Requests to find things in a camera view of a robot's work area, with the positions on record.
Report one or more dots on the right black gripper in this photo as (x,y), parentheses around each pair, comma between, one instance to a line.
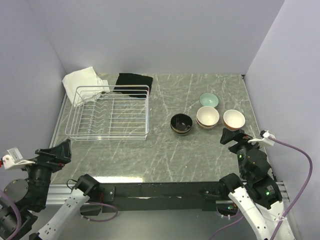
(227,134)

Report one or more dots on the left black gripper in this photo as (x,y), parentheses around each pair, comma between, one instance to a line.
(54,157)

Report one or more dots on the orange bowl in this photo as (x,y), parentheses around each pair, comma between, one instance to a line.
(233,119)

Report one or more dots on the dark red bowl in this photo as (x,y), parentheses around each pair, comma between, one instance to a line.
(206,127)

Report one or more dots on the beige floral bowl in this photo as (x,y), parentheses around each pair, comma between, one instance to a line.
(208,116)

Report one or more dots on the light blue bowl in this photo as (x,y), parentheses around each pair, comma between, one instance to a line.
(208,99)

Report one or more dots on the dark brown patterned bowl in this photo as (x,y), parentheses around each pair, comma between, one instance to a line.
(180,132)

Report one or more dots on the tan ceramic bowl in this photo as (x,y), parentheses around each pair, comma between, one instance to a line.
(181,122)

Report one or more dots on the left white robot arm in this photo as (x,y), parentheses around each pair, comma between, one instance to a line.
(23,197)

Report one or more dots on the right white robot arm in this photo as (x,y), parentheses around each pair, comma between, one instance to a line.
(254,191)

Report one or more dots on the white folded cloth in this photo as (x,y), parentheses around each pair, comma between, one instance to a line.
(83,85)

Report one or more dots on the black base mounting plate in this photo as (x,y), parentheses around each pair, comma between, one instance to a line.
(153,196)

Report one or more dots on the black folded cloth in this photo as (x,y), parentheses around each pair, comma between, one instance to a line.
(133,81)

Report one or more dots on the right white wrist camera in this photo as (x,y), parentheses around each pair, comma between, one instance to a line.
(265,140)

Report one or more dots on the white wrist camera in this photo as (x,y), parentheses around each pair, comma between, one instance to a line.
(265,140)
(13,160)

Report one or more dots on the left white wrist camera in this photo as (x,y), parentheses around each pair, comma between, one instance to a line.
(13,160)

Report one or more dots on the white wire dish rack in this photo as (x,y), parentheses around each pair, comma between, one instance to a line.
(110,112)

